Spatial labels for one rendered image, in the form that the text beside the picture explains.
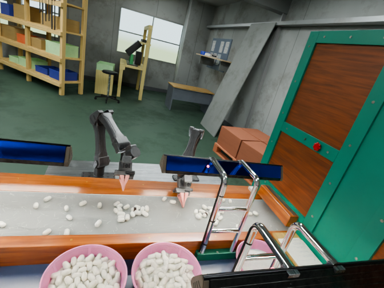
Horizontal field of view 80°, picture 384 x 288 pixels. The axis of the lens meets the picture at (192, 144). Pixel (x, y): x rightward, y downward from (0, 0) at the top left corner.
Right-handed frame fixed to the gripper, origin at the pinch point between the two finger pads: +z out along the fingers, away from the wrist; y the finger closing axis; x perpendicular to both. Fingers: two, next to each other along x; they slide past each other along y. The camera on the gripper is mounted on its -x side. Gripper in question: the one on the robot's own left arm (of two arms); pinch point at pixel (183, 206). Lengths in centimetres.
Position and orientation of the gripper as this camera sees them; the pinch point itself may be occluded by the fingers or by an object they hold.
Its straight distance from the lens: 129.4
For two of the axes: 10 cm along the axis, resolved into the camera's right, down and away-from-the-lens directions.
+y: 9.4, 1.0, 3.3
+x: -3.4, 4.2, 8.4
